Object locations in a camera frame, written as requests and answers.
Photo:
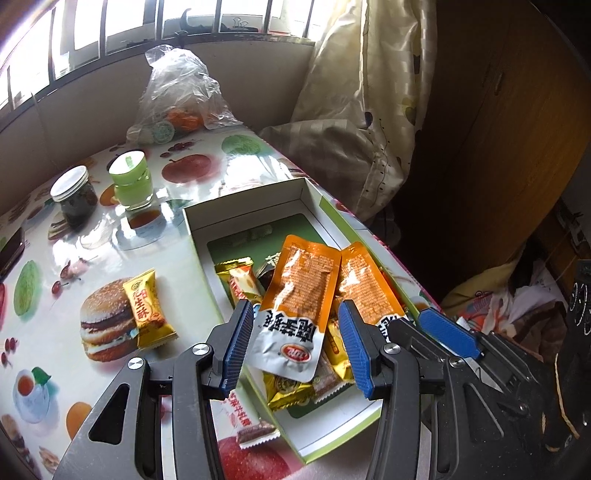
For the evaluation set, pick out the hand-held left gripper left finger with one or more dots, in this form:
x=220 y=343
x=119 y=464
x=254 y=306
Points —
x=235 y=355

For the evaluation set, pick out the pile of clothes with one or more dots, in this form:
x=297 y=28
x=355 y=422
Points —
x=503 y=304

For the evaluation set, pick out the beige curtain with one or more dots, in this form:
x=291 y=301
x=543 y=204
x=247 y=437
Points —
x=360 y=92

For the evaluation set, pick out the gold peanut candy packet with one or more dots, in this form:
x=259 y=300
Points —
x=286 y=390
x=147 y=309

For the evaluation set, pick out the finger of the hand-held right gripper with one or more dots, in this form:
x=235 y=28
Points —
x=415 y=341
x=448 y=330

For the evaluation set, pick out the clear jar with white lid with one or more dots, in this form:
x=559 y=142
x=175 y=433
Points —
x=74 y=198

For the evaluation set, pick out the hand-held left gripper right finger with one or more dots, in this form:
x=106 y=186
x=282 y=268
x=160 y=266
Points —
x=356 y=355

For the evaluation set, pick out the metal window bars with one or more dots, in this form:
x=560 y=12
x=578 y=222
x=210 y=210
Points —
x=159 y=18

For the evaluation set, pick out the green and white cardboard box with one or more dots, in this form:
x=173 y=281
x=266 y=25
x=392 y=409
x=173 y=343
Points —
x=198 y=240

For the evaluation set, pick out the brown wooden wardrobe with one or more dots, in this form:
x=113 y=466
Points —
x=508 y=115

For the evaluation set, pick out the clear plastic bag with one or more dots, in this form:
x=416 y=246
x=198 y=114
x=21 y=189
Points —
x=180 y=87

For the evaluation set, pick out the small black candy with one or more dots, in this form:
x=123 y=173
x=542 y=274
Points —
x=267 y=279

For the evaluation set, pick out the long gold snack bar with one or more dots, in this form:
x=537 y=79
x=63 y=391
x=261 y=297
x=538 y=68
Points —
x=240 y=281
x=339 y=350

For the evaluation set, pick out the black phone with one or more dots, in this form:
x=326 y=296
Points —
x=11 y=254

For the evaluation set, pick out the orange and white snack pouch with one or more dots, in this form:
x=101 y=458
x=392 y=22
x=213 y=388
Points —
x=298 y=295
x=364 y=281

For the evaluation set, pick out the fruit print tablecloth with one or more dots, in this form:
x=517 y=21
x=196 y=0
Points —
x=194 y=184

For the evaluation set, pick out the green jar with white lid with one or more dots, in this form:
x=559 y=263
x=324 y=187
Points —
x=131 y=182

